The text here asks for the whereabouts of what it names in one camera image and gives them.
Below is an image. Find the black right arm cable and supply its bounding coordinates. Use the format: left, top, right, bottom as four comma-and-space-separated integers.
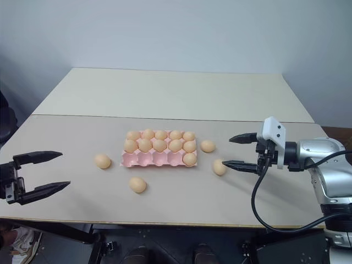
251, 150, 352, 233

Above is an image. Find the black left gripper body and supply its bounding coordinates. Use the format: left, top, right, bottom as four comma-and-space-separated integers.
0, 161, 27, 205

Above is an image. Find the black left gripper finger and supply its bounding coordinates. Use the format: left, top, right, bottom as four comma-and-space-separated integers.
12, 150, 64, 169
15, 180, 72, 206

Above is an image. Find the pink egg tray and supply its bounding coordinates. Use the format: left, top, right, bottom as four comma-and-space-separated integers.
119, 130, 199, 168

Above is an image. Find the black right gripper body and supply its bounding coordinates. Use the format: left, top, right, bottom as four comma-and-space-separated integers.
254, 134, 278, 174

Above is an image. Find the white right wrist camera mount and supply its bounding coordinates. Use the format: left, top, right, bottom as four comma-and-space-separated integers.
261, 116, 287, 169

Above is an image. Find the white sneaker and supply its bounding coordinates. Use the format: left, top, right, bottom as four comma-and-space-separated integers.
11, 225, 43, 262

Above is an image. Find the black table frame bar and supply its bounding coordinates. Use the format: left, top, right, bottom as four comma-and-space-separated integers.
15, 219, 95, 245

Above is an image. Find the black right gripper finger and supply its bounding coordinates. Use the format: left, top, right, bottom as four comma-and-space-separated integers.
222, 159, 261, 174
228, 132, 260, 145

